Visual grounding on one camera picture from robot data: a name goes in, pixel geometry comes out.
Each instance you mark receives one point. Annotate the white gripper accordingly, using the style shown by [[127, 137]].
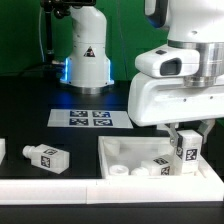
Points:
[[160, 94]]

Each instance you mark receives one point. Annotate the white U-shaped obstacle fence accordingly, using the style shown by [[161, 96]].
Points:
[[205, 187]]

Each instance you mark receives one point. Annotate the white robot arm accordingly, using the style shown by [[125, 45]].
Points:
[[196, 25]]

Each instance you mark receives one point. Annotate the white block left edge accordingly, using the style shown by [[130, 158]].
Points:
[[2, 149]]

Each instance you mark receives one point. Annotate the white AprilTag sheet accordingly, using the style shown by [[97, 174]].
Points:
[[89, 119]]

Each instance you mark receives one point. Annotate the white square tabletop part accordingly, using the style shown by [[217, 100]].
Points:
[[118, 156]]

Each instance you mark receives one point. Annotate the black camera stand pole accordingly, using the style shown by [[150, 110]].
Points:
[[60, 8]]

